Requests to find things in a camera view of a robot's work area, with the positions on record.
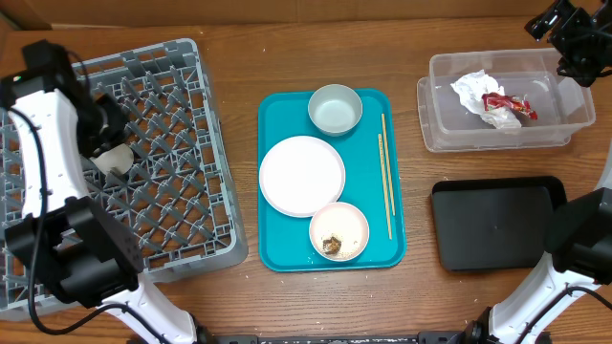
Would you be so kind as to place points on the pale green bowl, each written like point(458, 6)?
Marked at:
point(335, 109)

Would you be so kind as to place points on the clear plastic bin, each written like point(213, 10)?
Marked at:
point(562, 106)

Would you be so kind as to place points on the white round plate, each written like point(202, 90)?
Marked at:
point(300, 175)

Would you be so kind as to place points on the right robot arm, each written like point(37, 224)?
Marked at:
point(577, 246)

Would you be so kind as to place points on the pink bowl with scraps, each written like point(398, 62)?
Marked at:
point(344, 221)

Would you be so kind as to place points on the teal plastic tray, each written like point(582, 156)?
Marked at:
point(284, 243)

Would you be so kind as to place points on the black tray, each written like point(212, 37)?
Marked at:
point(490, 224)

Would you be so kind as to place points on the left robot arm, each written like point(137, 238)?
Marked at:
point(69, 243)

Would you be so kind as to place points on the grey dish rack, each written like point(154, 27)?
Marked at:
point(177, 199)

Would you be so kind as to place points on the white napkin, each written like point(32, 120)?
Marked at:
point(471, 87)

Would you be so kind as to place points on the brown food scrap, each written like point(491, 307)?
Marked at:
point(331, 245)

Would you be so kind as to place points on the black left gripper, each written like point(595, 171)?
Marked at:
point(118, 138)

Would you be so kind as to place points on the red snack wrapper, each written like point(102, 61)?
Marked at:
point(495, 101)

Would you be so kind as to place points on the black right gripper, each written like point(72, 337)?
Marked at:
point(556, 25)

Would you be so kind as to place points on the white cup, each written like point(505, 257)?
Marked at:
point(116, 161)

